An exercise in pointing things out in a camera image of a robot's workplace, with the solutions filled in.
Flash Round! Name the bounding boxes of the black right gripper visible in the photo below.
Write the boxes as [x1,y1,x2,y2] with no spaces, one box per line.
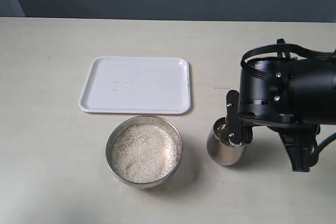
[226,60,298,147]

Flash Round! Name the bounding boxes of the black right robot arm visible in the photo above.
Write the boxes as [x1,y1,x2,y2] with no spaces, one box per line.
[227,44,335,146]

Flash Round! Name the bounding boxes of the small steel cup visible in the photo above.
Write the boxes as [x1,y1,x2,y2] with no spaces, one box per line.
[206,117,246,166]

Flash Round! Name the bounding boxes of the wide steel rice bowl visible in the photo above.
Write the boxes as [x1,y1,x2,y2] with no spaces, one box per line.
[105,115,183,189]

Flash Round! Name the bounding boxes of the white rice in bowl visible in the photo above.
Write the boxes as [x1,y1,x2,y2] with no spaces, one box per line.
[111,124,177,183]

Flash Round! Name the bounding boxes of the white rectangular plastic tray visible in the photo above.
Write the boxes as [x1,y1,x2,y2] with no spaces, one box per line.
[78,56,192,114]

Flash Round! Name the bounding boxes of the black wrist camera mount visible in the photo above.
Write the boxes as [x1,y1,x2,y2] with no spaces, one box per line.
[269,125,320,173]

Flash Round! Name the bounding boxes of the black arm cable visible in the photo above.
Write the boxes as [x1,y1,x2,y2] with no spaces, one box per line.
[240,38,336,80]

